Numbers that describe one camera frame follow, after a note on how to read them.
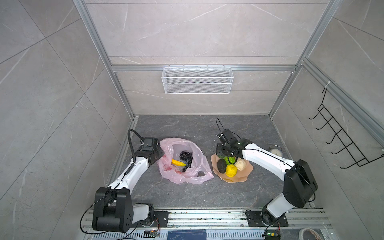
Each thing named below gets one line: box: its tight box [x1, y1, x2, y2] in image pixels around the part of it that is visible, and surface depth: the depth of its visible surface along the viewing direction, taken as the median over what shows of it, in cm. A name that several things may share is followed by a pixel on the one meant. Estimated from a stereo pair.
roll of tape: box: [298, 228, 322, 240], surface depth 70 cm
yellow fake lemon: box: [225, 164, 238, 178], surface depth 86 cm
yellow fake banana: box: [171, 158, 187, 167], surface depth 92 cm
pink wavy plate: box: [210, 153, 254, 183], surface depth 87 cm
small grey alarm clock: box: [269, 144, 283, 158], surface depth 97 cm
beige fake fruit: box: [234, 157, 247, 171], surface depth 87 cm
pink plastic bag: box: [157, 137, 215, 185], surface depth 83 cm
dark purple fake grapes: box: [179, 150, 193, 173], surface depth 93 cm
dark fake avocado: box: [217, 158, 227, 174], surface depth 88 cm
